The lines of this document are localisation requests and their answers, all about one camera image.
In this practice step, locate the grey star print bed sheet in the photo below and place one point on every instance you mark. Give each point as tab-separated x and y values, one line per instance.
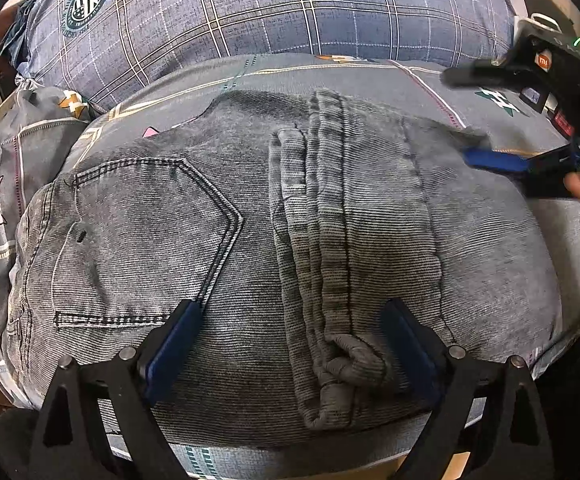
394	80

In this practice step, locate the dark bottle with blue label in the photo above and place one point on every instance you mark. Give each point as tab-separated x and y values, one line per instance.
530	96

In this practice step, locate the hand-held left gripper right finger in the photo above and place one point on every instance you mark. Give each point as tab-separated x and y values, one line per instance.
409	350

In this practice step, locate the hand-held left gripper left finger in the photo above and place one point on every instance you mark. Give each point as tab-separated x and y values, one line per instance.
175	345

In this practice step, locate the blue plaid pillow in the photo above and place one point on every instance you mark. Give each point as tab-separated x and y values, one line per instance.
270	10

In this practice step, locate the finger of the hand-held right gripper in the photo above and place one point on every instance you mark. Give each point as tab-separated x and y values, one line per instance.
499	161
474	72

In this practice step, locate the dark bottle with red label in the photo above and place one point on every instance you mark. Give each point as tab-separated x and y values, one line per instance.
562	121

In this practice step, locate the grey denim pants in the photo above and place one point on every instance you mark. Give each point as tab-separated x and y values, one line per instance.
250	240

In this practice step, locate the dark blue cloth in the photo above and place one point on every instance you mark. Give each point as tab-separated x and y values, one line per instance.
17	30

